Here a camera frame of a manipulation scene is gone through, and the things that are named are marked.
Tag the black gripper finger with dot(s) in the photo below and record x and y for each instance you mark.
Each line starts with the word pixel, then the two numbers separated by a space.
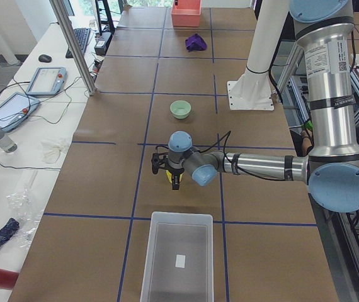
pixel 175 181

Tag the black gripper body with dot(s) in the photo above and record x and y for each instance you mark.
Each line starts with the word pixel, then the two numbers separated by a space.
pixel 176 174

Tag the yellow plastic cup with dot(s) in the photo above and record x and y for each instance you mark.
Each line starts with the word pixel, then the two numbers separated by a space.
pixel 169 176

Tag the purple cloth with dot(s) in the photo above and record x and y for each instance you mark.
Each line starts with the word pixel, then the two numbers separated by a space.
pixel 195 43

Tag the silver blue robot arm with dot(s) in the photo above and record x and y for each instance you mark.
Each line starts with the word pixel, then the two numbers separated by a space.
pixel 331 167

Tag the translucent white plastic box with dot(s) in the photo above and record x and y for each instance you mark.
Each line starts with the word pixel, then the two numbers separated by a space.
pixel 179 263

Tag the light green bowl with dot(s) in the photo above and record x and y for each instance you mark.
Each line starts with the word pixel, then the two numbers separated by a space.
pixel 180 109

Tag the crumpled white tissue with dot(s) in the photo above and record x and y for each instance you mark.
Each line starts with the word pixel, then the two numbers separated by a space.
pixel 52 149

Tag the crumpled clear plastic bag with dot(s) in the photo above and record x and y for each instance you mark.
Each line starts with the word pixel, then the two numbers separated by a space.
pixel 28 213

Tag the blue teach pendant far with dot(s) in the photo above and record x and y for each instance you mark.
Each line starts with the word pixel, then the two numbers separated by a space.
pixel 47 81

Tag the blue teach pendant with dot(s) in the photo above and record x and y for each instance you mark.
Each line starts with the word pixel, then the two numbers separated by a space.
pixel 16 109
pixel 47 81

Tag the pink plastic tray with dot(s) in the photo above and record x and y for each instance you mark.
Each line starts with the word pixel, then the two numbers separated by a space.
pixel 186 13

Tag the black keyboard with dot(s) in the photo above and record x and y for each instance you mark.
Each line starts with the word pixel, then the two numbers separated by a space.
pixel 82 36

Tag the blue teach pendant near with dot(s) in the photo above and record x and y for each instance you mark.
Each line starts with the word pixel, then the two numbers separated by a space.
pixel 16 109

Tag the black computer mouse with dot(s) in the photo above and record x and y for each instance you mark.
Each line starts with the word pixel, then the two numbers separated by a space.
pixel 44 58

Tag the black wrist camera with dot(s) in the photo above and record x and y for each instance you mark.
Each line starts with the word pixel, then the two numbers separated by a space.
pixel 159 161

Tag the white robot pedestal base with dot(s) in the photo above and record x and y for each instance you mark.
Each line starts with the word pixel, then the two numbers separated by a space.
pixel 252 90

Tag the aluminium frame post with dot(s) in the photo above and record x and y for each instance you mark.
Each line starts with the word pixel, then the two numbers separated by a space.
pixel 68 32

